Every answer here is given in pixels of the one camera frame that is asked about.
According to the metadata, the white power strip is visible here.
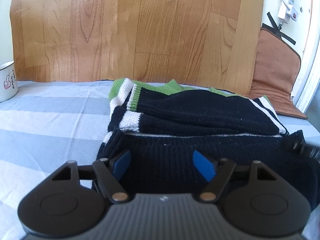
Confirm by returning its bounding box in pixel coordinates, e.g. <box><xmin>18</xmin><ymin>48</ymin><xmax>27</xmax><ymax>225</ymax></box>
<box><xmin>278</xmin><ymin>0</ymin><xmax>299</xmax><ymax>24</ymax></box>

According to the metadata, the black tape cross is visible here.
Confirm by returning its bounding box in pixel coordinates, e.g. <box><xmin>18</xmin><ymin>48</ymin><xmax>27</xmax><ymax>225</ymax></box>
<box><xmin>261</xmin><ymin>12</ymin><xmax>296</xmax><ymax>45</ymax></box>

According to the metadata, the white enamel mug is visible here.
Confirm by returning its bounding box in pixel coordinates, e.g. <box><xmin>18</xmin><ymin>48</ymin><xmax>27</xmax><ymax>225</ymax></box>
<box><xmin>0</xmin><ymin>61</ymin><xmax>18</xmax><ymax>103</ymax></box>

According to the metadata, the wooden headboard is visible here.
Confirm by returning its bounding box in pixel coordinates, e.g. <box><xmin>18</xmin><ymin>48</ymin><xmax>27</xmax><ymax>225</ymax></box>
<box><xmin>10</xmin><ymin>0</ymin><xmax>264</xmax><ymax>95</ymax></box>

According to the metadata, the green black knit sweater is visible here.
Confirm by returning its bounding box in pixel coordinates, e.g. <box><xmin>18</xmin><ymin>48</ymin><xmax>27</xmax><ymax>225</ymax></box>
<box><xmin>97</xmin><ymin>78</ymin><xmax>319</xmax><ymax>208</ymax></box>

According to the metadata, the brown seat cushion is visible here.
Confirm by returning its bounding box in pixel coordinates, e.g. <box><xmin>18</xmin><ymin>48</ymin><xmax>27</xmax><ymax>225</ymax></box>
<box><xmin>247</xmin><ymin>28</ymin><xmax>308</xmax><ymax>120</ymax></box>

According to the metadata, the striped bed sheet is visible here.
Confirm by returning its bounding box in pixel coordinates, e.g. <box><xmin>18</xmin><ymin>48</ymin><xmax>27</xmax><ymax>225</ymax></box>
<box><xmin>0</xmin><ymin>80</ymin><xmax>320</xmax><ymax>240</ymax></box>

